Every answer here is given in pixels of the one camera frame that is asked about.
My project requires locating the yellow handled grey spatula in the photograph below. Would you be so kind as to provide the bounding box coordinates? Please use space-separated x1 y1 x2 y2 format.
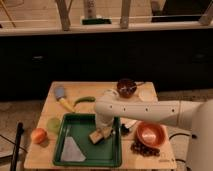
54 86 74 112

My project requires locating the green block on shelf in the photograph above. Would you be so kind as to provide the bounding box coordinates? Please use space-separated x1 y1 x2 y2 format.
82 18 111 25

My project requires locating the bunch of dark grapes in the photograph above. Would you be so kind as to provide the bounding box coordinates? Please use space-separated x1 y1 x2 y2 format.
130 141 160 157

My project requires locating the green plastic tray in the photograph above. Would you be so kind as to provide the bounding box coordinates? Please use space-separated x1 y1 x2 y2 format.
53 114 122 167

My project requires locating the green plastic cup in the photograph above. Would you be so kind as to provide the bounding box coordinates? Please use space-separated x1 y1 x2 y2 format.
46 118 60 134

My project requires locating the red orange apple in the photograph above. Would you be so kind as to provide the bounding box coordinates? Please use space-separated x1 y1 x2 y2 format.
31 128 47 144

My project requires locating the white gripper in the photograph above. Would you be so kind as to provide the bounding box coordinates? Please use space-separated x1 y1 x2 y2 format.
95 115 114 138

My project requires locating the orange plastic bowl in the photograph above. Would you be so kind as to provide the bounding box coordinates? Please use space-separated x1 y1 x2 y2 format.
136 122 166 148

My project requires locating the spoon in brown bowl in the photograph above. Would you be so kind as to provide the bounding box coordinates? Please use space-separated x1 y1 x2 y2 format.
122 82 145 90

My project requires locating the black white brush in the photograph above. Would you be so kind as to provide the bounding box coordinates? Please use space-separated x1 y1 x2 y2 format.
121 120 137 135

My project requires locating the green chili pepper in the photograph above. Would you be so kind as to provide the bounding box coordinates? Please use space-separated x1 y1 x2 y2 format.
74 96 96 106

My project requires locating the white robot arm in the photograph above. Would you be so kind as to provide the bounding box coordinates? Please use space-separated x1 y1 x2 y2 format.
94 90 213 171

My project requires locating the dark brown bowl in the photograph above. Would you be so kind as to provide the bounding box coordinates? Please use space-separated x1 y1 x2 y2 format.
117 78 137 98

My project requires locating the wooden block eraser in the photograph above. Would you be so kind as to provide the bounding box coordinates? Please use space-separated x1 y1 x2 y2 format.
89 130 104 144

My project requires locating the black pole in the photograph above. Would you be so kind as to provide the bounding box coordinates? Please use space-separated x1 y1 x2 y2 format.
10 122 24 171

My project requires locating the grey triangular cloth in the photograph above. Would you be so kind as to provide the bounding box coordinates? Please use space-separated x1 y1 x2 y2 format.
61 136 86 162

